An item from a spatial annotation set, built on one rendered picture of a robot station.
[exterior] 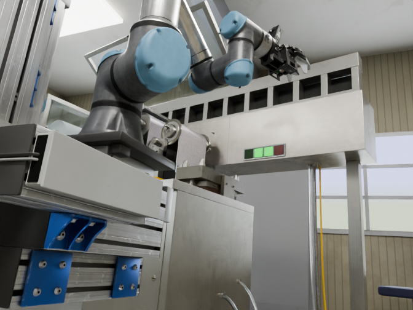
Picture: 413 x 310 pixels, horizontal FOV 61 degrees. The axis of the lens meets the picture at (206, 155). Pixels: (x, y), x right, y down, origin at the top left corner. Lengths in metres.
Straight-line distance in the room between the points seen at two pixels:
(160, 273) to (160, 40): 0.93
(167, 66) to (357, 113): 1.25
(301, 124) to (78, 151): 1.53
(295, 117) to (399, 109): 2.57
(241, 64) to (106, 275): 0.60
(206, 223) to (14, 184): 1.17
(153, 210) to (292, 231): 3.45
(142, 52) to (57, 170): 0.34
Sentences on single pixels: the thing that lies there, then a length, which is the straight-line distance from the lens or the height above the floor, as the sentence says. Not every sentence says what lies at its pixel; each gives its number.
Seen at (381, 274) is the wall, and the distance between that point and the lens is 4.00.
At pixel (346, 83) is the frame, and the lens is 1.99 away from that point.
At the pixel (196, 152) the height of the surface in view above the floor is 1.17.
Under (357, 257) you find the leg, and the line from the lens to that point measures 1.84.
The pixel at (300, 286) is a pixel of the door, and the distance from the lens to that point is 3.99.
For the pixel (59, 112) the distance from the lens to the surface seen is 2.67.
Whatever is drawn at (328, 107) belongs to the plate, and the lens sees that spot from 1.88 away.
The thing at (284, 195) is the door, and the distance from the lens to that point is 4.09.
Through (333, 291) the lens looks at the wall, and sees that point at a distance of 4.01.
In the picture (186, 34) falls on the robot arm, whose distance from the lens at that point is 1.04.
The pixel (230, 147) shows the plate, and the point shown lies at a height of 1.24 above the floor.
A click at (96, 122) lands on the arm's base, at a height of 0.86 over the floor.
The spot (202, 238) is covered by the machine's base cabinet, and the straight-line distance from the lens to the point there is 1.54.
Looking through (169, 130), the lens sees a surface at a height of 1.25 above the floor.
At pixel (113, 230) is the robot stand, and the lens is 0.73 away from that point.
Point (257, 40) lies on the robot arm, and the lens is 1.04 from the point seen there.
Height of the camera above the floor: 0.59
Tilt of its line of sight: 17 degrees up
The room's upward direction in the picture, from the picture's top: 5 degrees clockwise
